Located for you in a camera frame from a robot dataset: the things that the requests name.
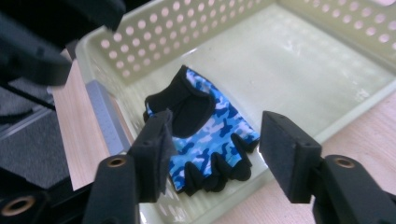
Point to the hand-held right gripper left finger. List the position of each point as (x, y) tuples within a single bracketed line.
[(152, 158)]

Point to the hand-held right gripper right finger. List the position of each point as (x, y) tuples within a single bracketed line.
[(286, 155)]

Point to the blue camouflage fingerless glove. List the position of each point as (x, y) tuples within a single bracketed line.
[(214, 124)]

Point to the pale yellow plastic basket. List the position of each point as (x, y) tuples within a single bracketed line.
[(280, 62)]

